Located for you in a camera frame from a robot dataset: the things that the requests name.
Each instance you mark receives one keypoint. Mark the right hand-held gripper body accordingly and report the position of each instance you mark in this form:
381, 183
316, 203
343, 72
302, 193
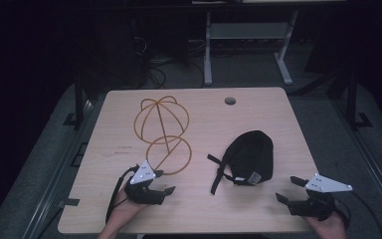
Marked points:
311, 207

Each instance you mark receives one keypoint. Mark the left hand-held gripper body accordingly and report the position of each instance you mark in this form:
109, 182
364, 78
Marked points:
142, 195

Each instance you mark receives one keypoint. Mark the black cap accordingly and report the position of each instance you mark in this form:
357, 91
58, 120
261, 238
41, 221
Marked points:
252, 156

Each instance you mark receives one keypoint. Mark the person's left hand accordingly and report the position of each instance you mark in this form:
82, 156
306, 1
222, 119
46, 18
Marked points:
126, 209

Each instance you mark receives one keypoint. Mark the person's right hand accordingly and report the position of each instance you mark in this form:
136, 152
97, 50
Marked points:
328, 227

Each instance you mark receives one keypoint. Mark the white metal stand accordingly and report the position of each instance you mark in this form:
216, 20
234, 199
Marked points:
245, 30

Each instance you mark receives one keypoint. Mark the aluminium frame rail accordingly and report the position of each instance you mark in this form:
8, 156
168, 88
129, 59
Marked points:
59, 172
371, 159

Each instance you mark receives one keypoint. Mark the black metal post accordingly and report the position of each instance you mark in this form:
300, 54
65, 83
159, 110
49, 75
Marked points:
351, 99
78, 99

